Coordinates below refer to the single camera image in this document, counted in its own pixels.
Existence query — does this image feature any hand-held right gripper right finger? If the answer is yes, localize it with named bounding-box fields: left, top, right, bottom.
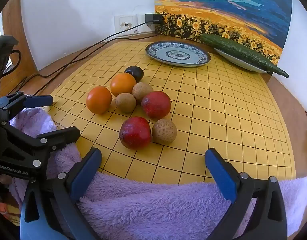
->
left=205, top=148, right=288, bottom=240

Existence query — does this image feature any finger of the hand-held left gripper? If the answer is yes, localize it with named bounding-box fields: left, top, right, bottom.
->
left=0, top=92, right=54, bottom=117
left=0, top=126, right=81, bottom=167

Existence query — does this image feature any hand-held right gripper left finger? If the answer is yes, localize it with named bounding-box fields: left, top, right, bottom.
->
left=23, top=147, right=102, bottom=240

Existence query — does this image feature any orange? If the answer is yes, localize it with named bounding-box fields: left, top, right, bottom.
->
left=110, top=72, right=137, bottom=97
left=86, top=86, right=112, bottom=115

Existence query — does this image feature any red apple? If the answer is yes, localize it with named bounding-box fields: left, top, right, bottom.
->
left=141, top=91, right=172, bottom=119
left=119, top=116, right=152, bottom=151

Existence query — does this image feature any small brown longan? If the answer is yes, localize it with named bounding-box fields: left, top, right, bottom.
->
left=132, top=82, right=154, bottom=103
left=115, top=93, right=137, bottom=113

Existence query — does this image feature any large brown speckled longan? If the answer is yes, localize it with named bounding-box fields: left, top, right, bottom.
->
left=152, top=119, right=177, bottom=145

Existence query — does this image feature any blue patterned porcelain plate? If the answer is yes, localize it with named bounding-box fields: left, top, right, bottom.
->
left=214, top=47, right=269, bottom=73
left=145, top=41, right=211, bottom=67

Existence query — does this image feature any person's left hand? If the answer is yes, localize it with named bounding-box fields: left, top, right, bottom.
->
left=0, top=174, right=13, bottom=187

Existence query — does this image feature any yellow grid game board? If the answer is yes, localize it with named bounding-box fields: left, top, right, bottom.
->
left=42, top=41, right=296, bottom=184

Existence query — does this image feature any colourful patterned cloth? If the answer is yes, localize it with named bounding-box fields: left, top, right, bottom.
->
left=0, top=200, right=20, bottom=227

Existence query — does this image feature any purple fluffy towel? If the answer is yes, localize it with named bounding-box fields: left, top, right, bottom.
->
left=8, top=107, right=307, bottom=240

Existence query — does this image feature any dark purple plum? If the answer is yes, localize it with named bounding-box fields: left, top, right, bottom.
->
left=124, top=66, right=144, bottom=83

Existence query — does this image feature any green cucumber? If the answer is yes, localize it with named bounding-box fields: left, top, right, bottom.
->
left=200, top=33, right=289, bottom=78

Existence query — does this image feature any black power adapter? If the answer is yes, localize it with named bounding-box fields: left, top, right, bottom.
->
left=145, top=13, right=163, bottom=26

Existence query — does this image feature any sunflower field painting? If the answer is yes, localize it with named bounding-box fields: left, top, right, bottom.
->
left=154, top=0, right=294, bottom=65

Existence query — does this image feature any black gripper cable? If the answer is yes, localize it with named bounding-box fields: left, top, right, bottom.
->
left=2, top=49, right=22, bottom=75

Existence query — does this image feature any wooden window frame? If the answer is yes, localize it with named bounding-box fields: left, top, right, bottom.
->
left=0, top=0, right=40, bottom=80

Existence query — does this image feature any black power cable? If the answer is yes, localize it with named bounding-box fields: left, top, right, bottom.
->
left=16, top=21, right=147, bottom=92
left=32, top=33, right=159, bottom=97

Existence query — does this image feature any white wall outlet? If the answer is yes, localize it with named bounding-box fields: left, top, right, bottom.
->
left=114, top=14, right=138, bottom=34
left=137, top=14, right=155, bottom=33

